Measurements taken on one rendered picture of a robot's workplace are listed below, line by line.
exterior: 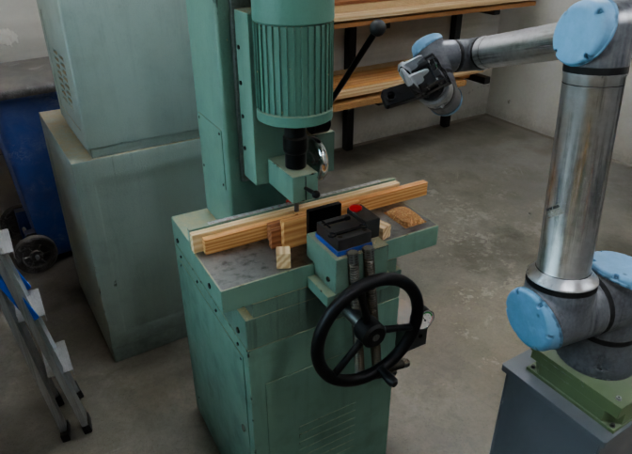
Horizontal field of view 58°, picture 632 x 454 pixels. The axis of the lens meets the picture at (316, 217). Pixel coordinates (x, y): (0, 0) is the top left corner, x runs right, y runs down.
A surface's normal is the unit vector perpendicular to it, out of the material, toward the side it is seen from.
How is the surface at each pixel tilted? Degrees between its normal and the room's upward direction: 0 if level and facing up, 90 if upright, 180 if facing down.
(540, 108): 90
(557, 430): 90
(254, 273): 0
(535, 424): 90
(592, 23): 82
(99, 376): 0
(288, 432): 90
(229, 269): 0
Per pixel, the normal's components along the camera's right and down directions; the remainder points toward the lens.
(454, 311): 0.00, -0.88
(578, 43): -0.92, 0.05
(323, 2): 0.74, 0.32
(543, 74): -0.85, 0.25
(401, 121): 0.53, 0.40
